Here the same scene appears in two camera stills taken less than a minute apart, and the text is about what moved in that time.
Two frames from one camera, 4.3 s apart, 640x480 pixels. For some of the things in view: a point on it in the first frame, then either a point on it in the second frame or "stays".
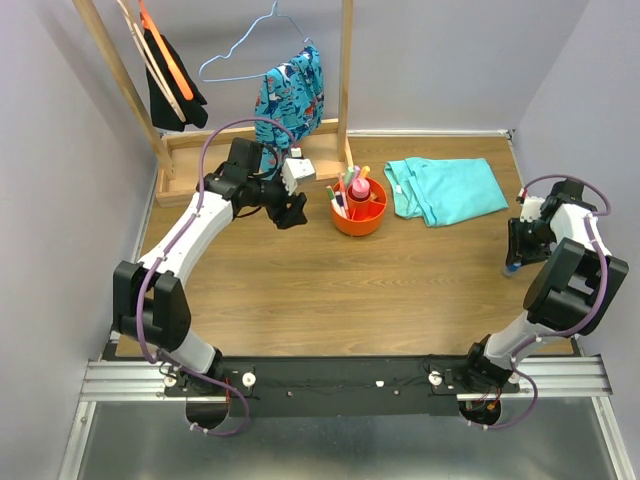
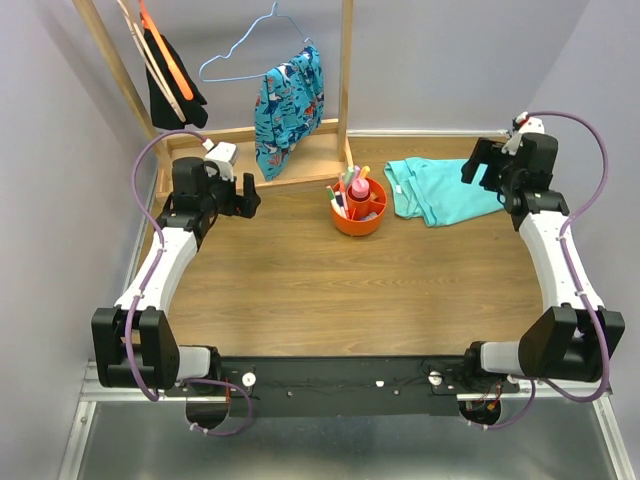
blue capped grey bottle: (510, 270) -> (372, 215)
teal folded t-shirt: (444, 191) stays
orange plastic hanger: (165, 53) stays
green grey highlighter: (349, 176) stays
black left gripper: (286, 217) -> (245, 205)
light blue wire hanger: (272, 15) stays
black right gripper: (518, 248) -> (489, 152)
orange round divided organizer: (366, 214) stays
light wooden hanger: (153, 65) stays
